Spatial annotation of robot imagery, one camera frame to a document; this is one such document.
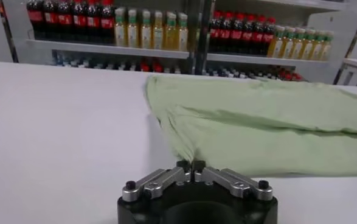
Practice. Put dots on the drinks display cabinet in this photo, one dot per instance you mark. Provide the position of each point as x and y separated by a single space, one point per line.
242 58
105 48

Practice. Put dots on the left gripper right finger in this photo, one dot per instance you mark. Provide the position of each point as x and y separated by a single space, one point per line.
233 182

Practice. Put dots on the green polo shirt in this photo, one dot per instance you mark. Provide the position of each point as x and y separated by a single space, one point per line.
257 146

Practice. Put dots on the yellow juice bottle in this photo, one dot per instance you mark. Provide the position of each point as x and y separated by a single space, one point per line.
326 50
157 34
145 33
296 47
276 45
182 36
170 35
120 32
287 46
133 33
306 48
316 49

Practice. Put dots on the cola bottle red cap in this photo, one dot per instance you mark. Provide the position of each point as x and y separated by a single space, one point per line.
93 22
35 18
215 33
249 36
227 34
259 37
238 35
269 38
51 19
80 20
65 19
107 22

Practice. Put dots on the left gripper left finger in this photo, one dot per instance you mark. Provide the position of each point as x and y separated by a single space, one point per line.
160 182

